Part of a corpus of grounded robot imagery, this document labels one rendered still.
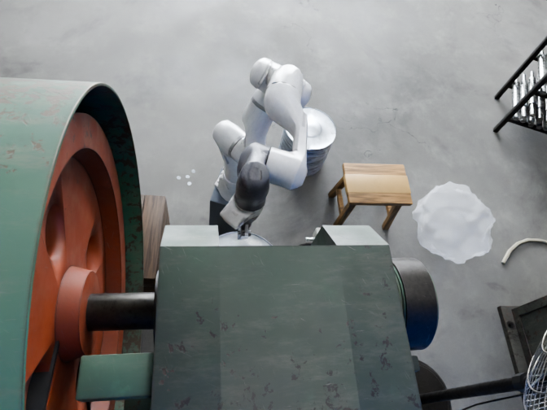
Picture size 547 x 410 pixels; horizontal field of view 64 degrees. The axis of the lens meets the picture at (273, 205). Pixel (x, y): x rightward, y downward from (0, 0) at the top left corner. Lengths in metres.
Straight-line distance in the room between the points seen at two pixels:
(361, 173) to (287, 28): 1.50
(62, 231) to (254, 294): 0.36
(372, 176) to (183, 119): 1.20
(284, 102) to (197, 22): 2.16
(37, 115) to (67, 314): 0.35
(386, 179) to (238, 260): 1.70
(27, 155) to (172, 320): 0.31
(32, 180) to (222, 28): 2.89
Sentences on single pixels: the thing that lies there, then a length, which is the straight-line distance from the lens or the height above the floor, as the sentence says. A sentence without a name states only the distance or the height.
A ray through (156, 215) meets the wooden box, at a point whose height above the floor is 0.35.
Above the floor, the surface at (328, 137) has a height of 0.28.
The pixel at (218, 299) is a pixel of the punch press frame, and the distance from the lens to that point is 0.69.
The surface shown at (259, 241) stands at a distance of 1.52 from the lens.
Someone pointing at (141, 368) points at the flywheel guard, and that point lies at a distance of 0.70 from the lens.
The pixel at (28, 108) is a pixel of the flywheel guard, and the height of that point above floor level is 1.71.
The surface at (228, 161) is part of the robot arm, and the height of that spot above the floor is 0.71.
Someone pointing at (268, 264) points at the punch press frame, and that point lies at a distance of 0.72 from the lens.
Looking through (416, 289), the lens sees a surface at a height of 1.42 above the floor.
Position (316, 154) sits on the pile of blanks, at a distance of 2.44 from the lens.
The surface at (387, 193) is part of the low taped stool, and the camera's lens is 2.31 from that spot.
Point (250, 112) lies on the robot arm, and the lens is 1.60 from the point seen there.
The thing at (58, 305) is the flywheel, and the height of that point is 1.41.
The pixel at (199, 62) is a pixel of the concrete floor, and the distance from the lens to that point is 3.10.
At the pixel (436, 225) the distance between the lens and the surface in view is 2.56.
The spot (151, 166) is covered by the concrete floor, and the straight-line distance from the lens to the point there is 2.59.
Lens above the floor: 2.17
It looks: 61 degrees down
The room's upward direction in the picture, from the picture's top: 17 degrees clockwise
